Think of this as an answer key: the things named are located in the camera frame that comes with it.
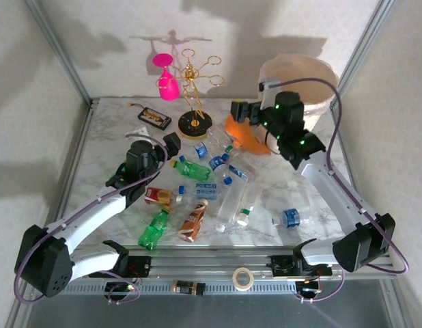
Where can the red label tea bottle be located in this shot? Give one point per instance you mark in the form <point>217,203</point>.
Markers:
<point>156,195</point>

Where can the green plastic bottle yellow cap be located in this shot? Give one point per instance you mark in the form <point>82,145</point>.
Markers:
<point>152,232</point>
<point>194,169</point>

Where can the light blue label water bottle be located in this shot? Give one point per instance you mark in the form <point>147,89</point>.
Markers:
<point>206,191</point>

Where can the dark blue label drink bottle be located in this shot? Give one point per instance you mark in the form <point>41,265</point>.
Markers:
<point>216,163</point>

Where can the brown coffee drink bottle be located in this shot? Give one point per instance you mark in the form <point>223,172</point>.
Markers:
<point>193,220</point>

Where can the clear bottle blue label cap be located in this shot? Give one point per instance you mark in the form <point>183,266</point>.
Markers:
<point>238,172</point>

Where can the large clear bottle blue cap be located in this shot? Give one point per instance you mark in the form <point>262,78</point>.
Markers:
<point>231,205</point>

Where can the crushed clear bottle blue label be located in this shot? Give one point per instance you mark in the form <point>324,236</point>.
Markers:
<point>291,217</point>

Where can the clear bottle green label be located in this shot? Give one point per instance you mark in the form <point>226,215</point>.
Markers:
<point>244,213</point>

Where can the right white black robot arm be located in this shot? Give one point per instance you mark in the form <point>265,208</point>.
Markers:
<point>334,191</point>

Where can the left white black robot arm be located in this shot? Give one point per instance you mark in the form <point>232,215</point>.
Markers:
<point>95,213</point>

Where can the white ribbed plastic bin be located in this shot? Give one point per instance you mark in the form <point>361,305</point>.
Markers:
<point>315,116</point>

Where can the translucent bin liner bag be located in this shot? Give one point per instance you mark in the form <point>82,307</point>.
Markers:
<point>299,66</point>

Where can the black battery pack gold label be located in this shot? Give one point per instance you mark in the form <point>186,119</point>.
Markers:
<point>154,118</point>

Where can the orange plastic object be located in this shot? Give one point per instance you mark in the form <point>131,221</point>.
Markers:
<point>248,136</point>

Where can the clear bottle blue white label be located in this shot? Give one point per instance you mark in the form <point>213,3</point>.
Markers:
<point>200,149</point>

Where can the pink plastic wine glass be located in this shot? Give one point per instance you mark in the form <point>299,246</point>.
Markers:
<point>168,90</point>

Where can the black gold cylinder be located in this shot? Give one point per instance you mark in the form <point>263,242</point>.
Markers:
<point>188,287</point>

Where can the beige tape roll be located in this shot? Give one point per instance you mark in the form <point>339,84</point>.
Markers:
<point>234,278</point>

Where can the aluminium frame post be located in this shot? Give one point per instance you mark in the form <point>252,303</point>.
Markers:
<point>361,51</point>
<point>58,51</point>

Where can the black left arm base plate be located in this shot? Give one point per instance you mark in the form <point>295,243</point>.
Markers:
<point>142,264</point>

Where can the aluminium mounting rail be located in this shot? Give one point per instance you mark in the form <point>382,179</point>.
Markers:
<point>214,264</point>

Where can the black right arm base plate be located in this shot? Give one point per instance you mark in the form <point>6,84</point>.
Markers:
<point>282,264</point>

